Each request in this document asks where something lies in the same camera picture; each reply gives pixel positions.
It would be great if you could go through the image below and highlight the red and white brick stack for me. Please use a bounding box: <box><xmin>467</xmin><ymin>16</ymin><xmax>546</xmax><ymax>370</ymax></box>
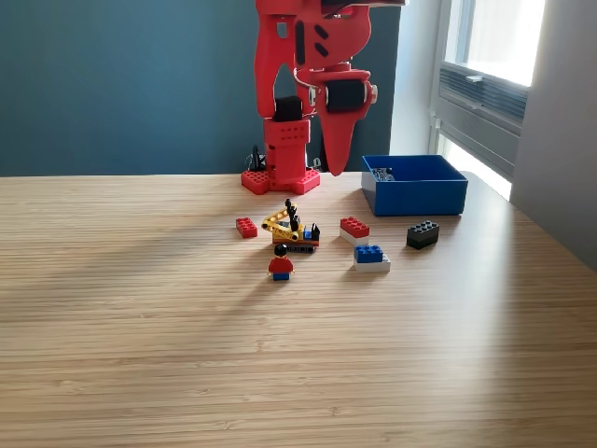
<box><xmin>339</xmin><ymin>216</ymin><xmax>371</xmax><ymax>247</ymax></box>

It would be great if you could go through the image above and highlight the blue and white brick stack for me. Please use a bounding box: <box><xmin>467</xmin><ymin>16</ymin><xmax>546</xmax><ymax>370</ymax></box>
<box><xmin>353</xmin><ymin>244</ymin><xmax>393</xmax><ymax>273</ymax></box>

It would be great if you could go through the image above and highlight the white window frame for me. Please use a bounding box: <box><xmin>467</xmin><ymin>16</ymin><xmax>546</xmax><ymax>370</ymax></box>
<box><xmin>428</xmin><ymin>0</ymin><xmax>547</xmax><ymax>181</ymax></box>

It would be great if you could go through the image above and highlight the black brick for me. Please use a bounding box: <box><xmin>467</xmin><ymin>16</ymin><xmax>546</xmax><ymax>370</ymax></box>
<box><xmin>406</xmin><ymin>219</ymin><xmax>440</xmax><ymax>251</ymax></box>

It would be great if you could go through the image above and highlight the small yellow toy digger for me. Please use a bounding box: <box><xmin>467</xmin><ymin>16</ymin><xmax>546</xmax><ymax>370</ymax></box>
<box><xmin>260</xmin><ymin>198</ymin><xmax>322</xmax><ymax>256</ymax></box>

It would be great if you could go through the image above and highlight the blue plastic bin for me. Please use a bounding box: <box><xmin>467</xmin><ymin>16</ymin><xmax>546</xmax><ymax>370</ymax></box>
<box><xmin>361</xmin><ymin>154</ymin><xmax>469</xmax><ymax>217</ymax></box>

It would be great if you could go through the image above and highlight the black folded stand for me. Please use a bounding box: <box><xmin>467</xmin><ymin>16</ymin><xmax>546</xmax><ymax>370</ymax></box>
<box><xmin>318</xmin><ymin>114</ymin><xmax>359</xmax><ymax>173</ymax></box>

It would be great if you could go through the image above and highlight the grey window vent grille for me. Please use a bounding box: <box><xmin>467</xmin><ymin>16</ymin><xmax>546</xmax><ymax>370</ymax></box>
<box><xmin>437</xmin><ymin>63</ymin><xmax>531</xmax><ymax>125</ymax></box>

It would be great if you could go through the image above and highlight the toy figure red shirt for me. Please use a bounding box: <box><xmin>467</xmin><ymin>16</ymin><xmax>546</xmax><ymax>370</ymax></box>
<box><xmin>267</xmin><ymin>243</ymin><xmax>296</xmax><ymax>283</ymax></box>

